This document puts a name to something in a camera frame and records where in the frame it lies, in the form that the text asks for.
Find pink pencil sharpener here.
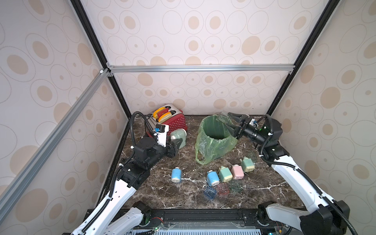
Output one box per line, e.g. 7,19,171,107
231,164,244,180

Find clear blue shavings tray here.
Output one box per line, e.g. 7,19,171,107
203,187,217,201

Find mint green pencil sharpener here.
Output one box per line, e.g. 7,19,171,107
240,157,255,172

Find silver aluminium side bar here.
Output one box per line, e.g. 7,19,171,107
1,68,110,223

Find clear green shavings tray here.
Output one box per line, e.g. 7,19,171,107
229,181,243,193

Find blue pencil sharpener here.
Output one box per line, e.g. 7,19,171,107
207,170,220,187
171,167,182,183

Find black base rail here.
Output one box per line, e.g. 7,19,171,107
85,208,309,235

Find clear pink shavings tray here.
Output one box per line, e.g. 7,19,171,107
216,183,230,197

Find sage green pencil sharpener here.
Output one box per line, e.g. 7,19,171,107
170,128,187,149

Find blue pencil sharpener in row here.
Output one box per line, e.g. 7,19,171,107
171,167,182,183

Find clear dark shavings tray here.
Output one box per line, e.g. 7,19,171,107
217,111,233,125

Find light green pencil sharpener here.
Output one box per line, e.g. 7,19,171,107
219,166,233,183

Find red plastic basket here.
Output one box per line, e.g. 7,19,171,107
147,108,187,136

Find green plastic bin liner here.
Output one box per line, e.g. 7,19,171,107
195,115,238,165

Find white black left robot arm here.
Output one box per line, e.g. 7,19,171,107
72,111,183,235

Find silver aluminium crossbar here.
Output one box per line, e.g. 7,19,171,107
109,64,295,73

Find red yellow toy items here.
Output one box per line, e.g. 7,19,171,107
152,105,177,123

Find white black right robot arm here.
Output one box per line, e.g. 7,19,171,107
220,112,357,235

